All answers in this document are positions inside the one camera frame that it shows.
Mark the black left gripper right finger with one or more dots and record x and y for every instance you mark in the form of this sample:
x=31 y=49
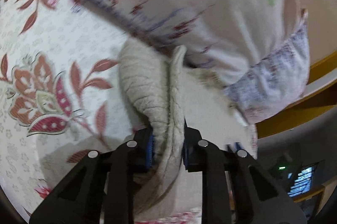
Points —
x=235 y=188

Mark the lavender floral pillow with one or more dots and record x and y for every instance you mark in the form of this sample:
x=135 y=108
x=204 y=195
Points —
x=257 y=50

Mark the window with blue light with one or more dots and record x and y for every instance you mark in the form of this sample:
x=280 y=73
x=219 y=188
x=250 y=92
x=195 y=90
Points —
x=304 y=181

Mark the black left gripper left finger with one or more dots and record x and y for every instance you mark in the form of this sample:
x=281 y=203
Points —
x=101 y=187

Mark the white floral bedspread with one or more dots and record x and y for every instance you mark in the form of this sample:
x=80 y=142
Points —
x=60 y=94

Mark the beige cable-knit sweater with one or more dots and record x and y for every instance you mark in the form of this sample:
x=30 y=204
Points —
x=171 y=96

